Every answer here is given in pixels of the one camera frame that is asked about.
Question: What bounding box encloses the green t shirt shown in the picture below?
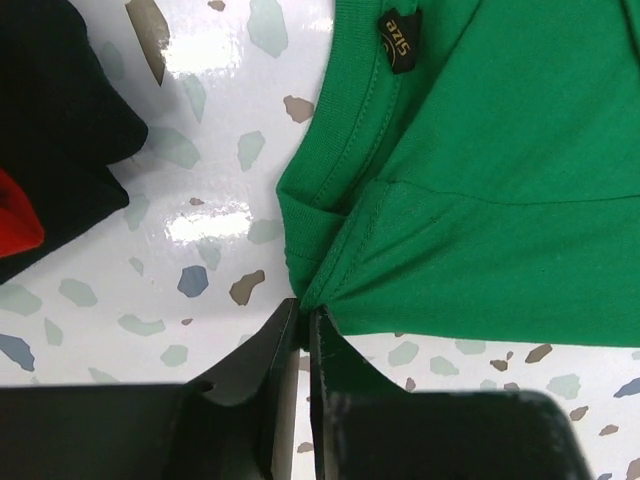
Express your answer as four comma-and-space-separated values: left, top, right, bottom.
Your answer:
277, 1, 639, 347

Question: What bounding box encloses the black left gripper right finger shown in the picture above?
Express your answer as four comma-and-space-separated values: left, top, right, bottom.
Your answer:
309, 309, 588, 479

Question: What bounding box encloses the folded red t shirt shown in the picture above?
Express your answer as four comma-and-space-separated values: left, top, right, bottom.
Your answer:
0, 170, 45, 258

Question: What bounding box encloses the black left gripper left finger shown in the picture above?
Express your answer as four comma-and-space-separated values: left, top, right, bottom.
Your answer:
1, 299, 299, 479

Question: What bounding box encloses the folded black t shirt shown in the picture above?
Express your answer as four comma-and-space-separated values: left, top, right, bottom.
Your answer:
1, 1, 148, 282

